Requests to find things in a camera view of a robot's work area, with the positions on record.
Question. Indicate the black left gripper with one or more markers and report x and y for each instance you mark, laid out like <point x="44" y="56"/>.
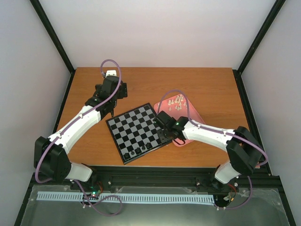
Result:
<point x="123" y="91"/>

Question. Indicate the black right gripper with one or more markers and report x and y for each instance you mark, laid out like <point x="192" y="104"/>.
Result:
<point x="162" y="138"/>

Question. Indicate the black rook chess piece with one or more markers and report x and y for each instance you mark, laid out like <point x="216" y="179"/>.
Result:
<point x="127" y="155"/>

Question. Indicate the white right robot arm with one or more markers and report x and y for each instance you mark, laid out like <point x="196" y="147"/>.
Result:
<point x="243" y="150"/>

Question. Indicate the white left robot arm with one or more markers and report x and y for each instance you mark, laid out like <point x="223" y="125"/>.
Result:
<point x="51" y="154"/>

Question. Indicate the black and grey chessboard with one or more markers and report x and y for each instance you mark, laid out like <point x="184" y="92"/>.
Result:
<point x="134" y="129"/>

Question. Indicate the pink plastic tray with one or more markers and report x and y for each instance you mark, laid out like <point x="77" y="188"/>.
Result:
<point x="188" y="110"/>

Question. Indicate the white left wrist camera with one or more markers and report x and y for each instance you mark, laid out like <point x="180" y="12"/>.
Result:
<point x="111" y="73"/>

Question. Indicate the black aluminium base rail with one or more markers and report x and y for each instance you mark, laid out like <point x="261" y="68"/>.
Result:
<point x="120" y="176"/>

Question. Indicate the black left frame post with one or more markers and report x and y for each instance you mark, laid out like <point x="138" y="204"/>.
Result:
<point x="52" y="34"/>

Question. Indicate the black frame post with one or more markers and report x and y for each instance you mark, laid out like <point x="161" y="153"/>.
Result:
<point x="52" y="34"/>
<point x="278" y="4"/>

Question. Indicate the light blue slotted cable duct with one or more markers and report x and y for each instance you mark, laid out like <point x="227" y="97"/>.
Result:
<point x="202" y="199"/>

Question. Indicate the black right frame post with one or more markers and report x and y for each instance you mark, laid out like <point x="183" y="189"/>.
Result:
<point x="278" y="4"/>

